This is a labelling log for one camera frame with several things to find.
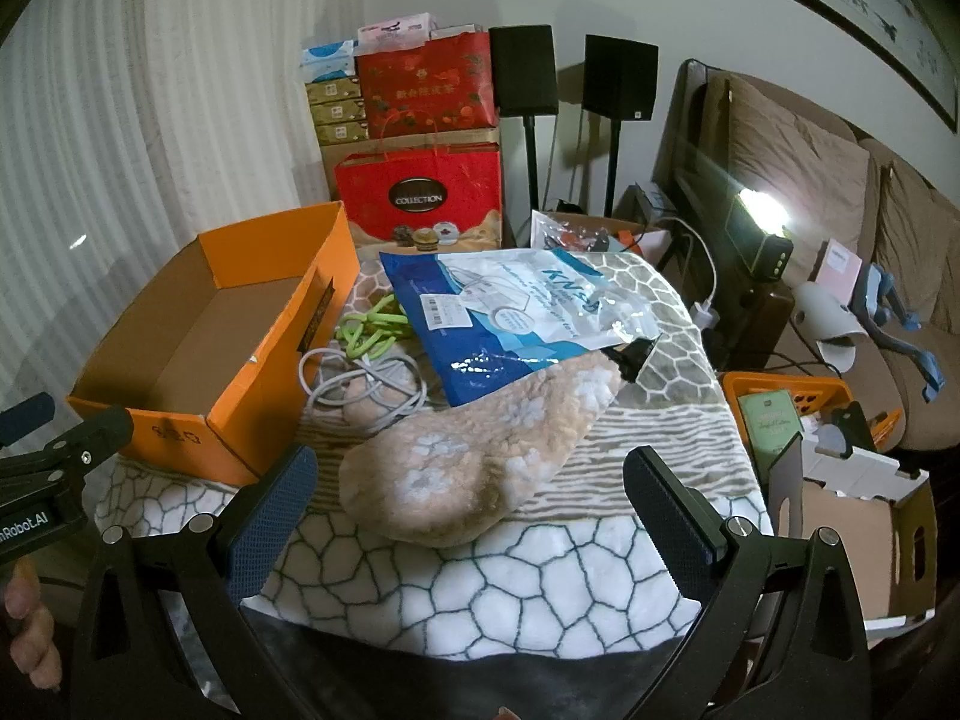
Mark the orange plastic basket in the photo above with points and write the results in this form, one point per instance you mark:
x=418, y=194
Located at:
x=825, y=388

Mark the black lamp device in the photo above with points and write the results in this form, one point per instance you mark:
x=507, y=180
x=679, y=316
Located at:
x=769, y=255

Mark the beige fuzzy sock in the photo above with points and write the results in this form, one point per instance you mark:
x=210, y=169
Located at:
x=450, y=465

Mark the white grey plastic device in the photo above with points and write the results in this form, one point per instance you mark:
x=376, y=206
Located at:
x=825, y=315

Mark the black speaker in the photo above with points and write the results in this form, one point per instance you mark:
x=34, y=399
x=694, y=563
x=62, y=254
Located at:
x=525, y=71
x=621, y=79

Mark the blue plastic object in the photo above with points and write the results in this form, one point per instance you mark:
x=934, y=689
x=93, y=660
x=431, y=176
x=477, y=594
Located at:
x=877, y=289

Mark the black speaker stand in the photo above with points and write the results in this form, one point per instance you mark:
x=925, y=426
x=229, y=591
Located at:
x=613, y=165
x=531, y=180

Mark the pink white tissue pack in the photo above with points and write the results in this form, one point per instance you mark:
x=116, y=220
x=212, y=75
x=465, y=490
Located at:
x=394, y=30

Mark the open white brown cardboard box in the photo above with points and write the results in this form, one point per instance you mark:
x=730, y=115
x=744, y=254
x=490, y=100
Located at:
x=862, y=540

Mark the white grey patterned blanket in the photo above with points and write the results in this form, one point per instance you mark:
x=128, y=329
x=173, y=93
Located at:
x=525, y=585

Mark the orange cardboard box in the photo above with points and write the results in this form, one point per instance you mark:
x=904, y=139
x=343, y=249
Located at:
x=247, y=420

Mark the person's left hand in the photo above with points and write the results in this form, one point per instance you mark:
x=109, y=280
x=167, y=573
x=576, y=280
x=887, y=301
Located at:
x=30, y=630

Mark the green box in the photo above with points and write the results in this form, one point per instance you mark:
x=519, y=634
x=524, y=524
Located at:
x=772, y=427

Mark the gold box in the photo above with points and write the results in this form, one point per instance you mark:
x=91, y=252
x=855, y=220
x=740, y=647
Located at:
x=334, y=90
x=337, y=112
x=341, y=133

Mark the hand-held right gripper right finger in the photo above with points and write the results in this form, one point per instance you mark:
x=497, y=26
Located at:
x=669, y=517

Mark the blue white tissue pack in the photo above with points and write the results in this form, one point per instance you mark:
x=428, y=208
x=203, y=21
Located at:
x=328, y=60

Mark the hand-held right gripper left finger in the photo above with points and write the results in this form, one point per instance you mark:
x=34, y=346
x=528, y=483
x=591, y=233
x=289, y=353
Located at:
x=276, y=514

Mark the large red gift bag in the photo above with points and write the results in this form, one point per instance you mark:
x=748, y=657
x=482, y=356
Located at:
x=450, y=180

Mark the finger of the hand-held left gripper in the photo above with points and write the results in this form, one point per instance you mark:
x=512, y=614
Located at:
x=26, y=418
x=90, y=435

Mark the cardboard box with clutter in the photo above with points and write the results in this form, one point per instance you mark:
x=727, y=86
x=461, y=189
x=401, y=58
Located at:
x=645, y=236

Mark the red floral gift bag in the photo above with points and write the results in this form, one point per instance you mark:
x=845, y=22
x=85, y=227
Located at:
x=420, y=90

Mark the brown sofa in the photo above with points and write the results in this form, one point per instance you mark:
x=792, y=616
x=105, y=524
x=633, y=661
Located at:
x=795, y=150

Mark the pink box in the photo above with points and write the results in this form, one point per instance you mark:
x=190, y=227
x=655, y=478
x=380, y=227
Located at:
x=840, y=270

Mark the white curtain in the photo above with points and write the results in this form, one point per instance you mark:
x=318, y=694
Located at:
x=150, y=90

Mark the blue white face mask package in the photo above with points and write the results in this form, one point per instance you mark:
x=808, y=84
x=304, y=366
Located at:
x=465, y=330

